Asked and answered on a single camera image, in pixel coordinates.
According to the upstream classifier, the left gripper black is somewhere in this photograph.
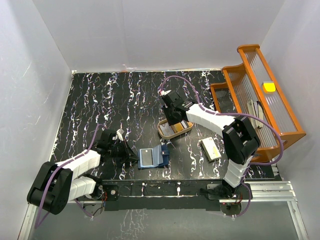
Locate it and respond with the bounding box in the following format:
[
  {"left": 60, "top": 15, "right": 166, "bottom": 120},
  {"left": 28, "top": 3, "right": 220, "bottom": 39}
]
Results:
[{"left": 108, "top": 138, "right": 140, "bottom": 164}]

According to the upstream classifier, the black VIP card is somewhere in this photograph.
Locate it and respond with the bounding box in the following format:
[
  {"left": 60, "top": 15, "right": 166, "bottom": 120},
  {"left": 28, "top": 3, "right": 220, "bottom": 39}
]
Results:
[{"left": 140, "top": 148, "right": 154, "bottom": 168}]

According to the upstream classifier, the beige oval card tray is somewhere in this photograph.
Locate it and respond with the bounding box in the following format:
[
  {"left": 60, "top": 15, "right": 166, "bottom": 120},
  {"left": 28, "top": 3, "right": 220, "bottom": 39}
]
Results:
[{"left": 157, "top": 119, "right": 194, "bottom": 140}]

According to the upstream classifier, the blue leather card holder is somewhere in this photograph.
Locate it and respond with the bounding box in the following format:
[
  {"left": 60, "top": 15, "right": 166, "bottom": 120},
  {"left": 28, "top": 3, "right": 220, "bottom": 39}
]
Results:
[{"left": 138, "top": 144, "right": 170, "bottom": 170}]

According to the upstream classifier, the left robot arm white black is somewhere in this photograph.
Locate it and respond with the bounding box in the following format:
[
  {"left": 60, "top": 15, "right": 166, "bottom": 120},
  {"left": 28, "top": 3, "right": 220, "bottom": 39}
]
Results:
[{"left": 26, "top": 129, "right": 138, "bottom": 215}]

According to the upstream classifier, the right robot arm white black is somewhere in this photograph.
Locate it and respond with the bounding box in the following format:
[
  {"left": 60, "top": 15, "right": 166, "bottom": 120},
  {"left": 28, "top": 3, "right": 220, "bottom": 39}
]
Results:
[{"left": 160, "top": 90, "right": 261, "bottom": 199}]

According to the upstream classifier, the stack of credit cards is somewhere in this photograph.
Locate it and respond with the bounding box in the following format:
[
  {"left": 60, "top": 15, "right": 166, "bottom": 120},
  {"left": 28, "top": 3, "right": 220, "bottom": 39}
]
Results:
[{"left": 171, "top": 120, "right": 193, "bottom": 133}]

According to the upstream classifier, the white VIP card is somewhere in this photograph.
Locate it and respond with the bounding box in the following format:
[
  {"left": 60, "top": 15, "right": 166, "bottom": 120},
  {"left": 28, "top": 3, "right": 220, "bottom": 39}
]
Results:
[{"left": 159, "top": 122, "right": 174, "bottom": 136}]

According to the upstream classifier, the white small carton box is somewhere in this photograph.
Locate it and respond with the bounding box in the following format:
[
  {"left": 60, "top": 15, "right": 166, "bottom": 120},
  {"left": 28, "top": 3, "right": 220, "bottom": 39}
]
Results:
[{"left": 200, "top": 137, "right": 221, "bottom": 162}]

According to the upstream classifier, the orange wooden tiered shelf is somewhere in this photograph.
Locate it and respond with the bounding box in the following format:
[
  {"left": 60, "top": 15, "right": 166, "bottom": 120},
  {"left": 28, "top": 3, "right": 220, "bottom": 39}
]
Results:
[{"left": 210, "top": 44, "right": 306, "bottom": 149}]

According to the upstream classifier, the yellow sticky note block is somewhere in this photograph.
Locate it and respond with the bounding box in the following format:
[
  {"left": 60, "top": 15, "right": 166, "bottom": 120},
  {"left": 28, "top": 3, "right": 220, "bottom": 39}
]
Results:
[{"left": 262, "top": 81, "right": 277, "bottom": 94}]

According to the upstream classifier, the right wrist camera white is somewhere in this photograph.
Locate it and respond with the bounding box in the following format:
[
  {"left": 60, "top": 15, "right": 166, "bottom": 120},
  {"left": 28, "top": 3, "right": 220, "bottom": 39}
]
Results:
[{"left": 159, "top": 90, "right": 171, "bottom": 97}]

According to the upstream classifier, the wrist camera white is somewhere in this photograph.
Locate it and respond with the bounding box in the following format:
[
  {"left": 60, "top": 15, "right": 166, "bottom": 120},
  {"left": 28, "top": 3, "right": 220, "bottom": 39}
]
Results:
[
  {"left": 159, "top": 90, "right": 171, "bottom": 97},
  {"left": 116, "top": 128, "right": 124, "bottom": 141}
]

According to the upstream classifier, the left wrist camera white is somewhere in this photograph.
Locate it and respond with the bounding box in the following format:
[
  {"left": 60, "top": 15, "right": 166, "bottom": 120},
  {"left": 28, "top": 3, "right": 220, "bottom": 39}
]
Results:
[{"left": 116, "top": 128, "right": 124, "bottom": 141}]

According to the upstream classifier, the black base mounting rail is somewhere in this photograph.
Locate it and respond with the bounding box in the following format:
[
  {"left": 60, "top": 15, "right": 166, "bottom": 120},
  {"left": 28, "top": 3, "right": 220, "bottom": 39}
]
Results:
[{"left": 82, "top": 174, "right": 253, "bottom": 213}]

